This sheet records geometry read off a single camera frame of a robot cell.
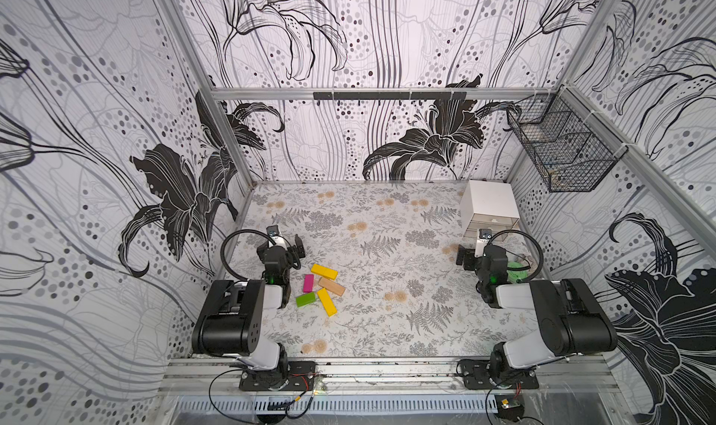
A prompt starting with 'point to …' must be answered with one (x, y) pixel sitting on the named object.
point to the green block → (305, 299)
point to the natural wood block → (331, 285)
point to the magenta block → (308, 282)
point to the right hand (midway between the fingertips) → (477, 243)
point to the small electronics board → (510, 406)
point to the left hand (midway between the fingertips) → (286, 241)
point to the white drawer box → (488, 205)
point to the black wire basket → (572, 144)
